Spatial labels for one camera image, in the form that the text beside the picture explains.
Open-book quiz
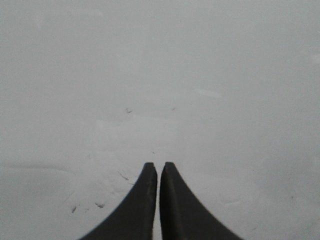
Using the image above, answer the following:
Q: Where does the large white whiteboard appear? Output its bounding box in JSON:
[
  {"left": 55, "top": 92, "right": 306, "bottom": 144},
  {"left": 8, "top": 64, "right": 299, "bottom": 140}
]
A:
[{"left": 0, "top": 0, "right": 320, "bottom": 240}]

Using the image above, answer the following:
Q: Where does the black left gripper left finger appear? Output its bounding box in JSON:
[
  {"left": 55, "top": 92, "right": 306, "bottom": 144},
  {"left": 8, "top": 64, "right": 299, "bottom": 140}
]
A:
[{"left": 82, "top": 162, "right": 157, "bottom": 240}]

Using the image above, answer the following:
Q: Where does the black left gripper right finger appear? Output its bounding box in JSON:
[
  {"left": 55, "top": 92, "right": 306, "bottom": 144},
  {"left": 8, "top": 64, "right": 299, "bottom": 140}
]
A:
[{"left": 159, "top": 162, "right": 240, "bottom": 240}]

